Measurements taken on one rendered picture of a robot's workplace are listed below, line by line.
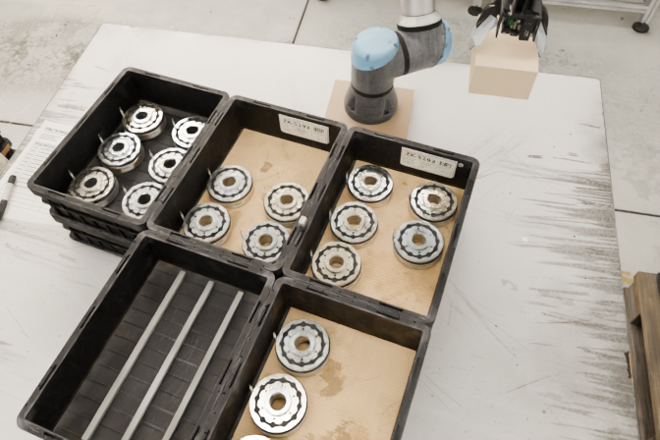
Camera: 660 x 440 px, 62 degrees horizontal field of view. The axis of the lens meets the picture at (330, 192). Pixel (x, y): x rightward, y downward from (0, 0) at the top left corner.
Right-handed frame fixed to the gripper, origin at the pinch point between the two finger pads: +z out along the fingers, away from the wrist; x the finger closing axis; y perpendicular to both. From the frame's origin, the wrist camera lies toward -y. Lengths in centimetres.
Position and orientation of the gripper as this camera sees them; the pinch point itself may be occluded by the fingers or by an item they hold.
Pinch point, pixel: (504, 50)
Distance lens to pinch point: 122.2
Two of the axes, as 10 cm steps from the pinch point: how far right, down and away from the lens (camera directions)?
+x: 9.8, 1.5, -1.4
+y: -2.0, 8.1, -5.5
